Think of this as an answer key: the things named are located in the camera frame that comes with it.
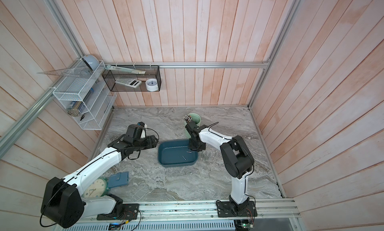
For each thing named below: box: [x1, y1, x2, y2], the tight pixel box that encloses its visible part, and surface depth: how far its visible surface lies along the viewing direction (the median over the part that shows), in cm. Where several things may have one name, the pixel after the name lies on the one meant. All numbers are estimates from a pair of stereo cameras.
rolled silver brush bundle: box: [67, 101, 82, 117], surface depth 78 cm
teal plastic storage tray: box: [157, 140, 199, 168], surface depth 94 cm
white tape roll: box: [145, 78, 159, 92], surface depth 97 cm
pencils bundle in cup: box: [183, 114, 193, 124], surface depth 92 cm
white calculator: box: [115, 78, 142, 88], surface depth 100 cm
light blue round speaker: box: [82, 54, 100, 71], surface depth 85 cm
